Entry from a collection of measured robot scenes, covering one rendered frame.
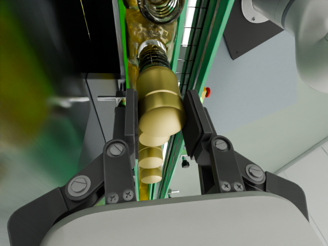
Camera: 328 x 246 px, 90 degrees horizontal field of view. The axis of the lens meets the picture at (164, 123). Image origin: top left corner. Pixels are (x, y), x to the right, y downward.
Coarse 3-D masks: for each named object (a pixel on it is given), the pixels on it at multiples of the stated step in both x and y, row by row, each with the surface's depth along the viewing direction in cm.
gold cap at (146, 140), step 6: (138, 126) 18; (138, 132) 17; (144, 138) 17; (150, 138) 17; (156, 138) 17; (162, 138) 17; (168, 138) 18; (144, 144) 18; (150, 144) 18; (156, 144) 18; (162, 144) 19
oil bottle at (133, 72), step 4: (128, 64) 21; (128, 68) 21; (132, 68) 21; (136, 68) 21; (128, 72) 21; (132, 72) 21; (136, 72) 20; (128, 76) 21; (132, 76) 20; (136, 76) 20; (128, 80) 21; (132, 80) 21; (136, 80) 20; (128, 84) 23; (132, 84) 21; (132, 88) 21
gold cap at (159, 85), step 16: (144, 80) 12; (160, 80) 12; (176, 80) 13; (144, 96) 11; (160, 96) 10; (176, 96) 11; (144, 112) 10; (160, 112) 10; (176, 112) 10; (144, 128) 11; (160, 128) 12; (176, 128) 12
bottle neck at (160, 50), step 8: (152, 40) 16; (144, 48) 16; (152, 48) 15; (160, 48) 16; (144, 56) 14; (152, 56) 14; (160, 56) 14; (144, 64) 14; (152, 64) 13; (160, 64) 13; (168, 64) 15
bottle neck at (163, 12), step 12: (144, 0) 10; (156, 0) 13; (168, 0) 12; (180, 0) 10; (144, 12) 10; (156, 12) 11; (168, 12) 11; (180, 12) 10; (156, 24) 11; (168, 24) 11
